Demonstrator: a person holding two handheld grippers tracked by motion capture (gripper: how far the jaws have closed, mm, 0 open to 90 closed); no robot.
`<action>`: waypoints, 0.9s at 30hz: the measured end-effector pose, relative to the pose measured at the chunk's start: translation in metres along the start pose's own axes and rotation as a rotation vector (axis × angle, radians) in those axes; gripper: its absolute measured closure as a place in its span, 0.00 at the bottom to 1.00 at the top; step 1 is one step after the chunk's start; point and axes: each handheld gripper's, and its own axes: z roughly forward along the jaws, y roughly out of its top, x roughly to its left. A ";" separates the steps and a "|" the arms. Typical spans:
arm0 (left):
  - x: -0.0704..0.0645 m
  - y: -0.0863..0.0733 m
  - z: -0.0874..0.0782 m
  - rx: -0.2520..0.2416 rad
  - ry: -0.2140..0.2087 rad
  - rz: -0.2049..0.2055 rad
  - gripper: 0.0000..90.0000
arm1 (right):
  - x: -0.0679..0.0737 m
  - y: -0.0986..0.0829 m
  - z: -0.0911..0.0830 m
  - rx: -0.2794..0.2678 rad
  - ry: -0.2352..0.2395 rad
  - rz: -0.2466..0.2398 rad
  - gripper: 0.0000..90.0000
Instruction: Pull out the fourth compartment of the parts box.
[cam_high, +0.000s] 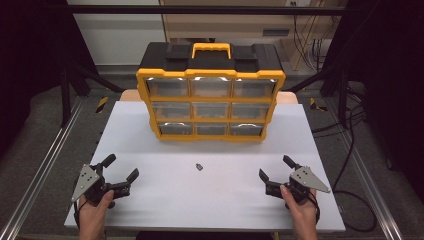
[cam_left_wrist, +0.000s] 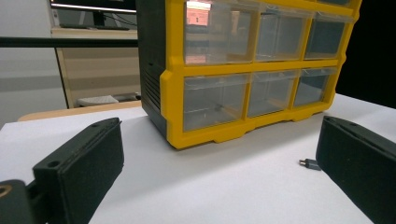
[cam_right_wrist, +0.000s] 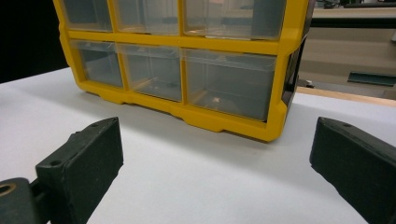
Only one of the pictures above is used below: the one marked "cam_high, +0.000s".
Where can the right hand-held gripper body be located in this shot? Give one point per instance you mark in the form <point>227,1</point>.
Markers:
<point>306,180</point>

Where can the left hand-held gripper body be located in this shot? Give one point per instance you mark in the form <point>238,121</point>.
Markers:
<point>87,181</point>

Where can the clear plastic drawer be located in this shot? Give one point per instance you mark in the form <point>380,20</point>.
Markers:
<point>176,129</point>

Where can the small grey USB adapter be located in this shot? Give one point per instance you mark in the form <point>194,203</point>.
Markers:
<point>199,167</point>

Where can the yellow black organizer cabinet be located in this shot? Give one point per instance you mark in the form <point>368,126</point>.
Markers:
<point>210,72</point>

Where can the person's left hand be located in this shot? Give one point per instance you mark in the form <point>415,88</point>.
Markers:
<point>93,216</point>

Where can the person's right hand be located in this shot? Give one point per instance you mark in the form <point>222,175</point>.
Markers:
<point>303,216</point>

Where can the yellow black tape marker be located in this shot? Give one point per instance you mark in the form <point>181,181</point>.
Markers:
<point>315,106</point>
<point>102,104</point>

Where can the tan wooden board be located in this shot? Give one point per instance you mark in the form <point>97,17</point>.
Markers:
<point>131,96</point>

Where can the black metal stand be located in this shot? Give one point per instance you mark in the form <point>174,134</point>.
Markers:
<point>342,96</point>
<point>65,96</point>

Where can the grid of clear drawers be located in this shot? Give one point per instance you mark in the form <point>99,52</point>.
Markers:
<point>210,88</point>

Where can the black curtain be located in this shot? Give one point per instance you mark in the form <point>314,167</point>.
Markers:
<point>30,60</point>
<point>393,83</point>

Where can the black crossbar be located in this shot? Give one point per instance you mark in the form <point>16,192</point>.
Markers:
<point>133,10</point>

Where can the aluminium rail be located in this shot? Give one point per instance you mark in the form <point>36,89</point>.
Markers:
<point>365,173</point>
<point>43,166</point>

